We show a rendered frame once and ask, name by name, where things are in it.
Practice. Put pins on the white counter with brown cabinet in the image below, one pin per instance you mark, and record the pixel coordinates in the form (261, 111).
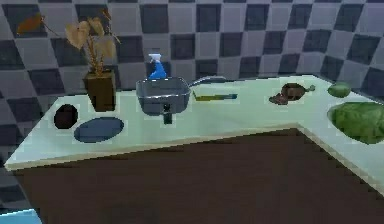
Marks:
(200, 173)

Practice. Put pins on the small black pepper shaker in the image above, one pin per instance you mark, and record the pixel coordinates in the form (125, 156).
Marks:
(167, 115)

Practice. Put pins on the blue spray bottle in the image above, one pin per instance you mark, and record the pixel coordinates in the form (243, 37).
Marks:
(157, 70)

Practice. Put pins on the dark round bowl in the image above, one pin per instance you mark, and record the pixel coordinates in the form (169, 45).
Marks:
(65, 116)

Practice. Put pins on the blue oval plate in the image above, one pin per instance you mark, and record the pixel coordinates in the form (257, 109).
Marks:
(98, 129)

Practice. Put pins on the dried plant in brown pot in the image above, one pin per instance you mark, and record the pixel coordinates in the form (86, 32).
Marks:
(100, 90)

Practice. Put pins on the small green apple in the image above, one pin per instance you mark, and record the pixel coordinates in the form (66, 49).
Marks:
(339, 89)

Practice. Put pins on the yellow and blue knife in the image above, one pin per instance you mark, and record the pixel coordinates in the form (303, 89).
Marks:
(215, 97)

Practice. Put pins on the large green lettuce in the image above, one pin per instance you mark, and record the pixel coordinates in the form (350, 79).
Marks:
(360, 121)

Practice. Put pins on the grey square pan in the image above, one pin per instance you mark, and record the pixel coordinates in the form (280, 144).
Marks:
(162, 95)

